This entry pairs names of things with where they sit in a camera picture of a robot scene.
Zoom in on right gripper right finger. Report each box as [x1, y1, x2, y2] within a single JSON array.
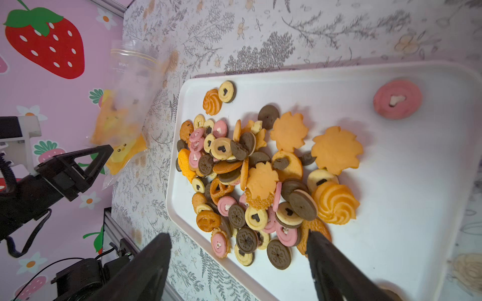
[[307, 231, 391, 300]]

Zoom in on pink heart cookie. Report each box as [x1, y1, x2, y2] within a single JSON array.
[[373, 80, 423, 120]]

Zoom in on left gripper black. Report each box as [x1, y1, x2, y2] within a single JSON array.
[[1, 145, 113, 240]]

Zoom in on ziploc bag yellow duck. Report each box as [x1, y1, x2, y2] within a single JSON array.
[[87, 40, 171, 188]]

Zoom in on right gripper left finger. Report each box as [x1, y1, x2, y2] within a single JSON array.
[[88, 233, 172, 300]]

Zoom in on pretzel shaped orange cookie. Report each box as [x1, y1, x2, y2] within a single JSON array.
[[209, 178, 235, 205]]

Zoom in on orange swirl cookie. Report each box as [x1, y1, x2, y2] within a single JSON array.
[[311, 181, 360, 225]]

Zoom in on aluminium front rail frame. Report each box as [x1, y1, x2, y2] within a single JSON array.
[[101, 208, 183, 300]]

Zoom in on orange chip cookie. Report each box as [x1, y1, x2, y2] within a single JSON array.
[[179, 120, 194, 143]]

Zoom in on brown round cookie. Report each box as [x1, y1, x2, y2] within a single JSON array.
[[266, 240, 292, 270]]

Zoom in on white plastic tray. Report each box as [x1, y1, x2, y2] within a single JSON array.
[[166, 61, 481, 300]]

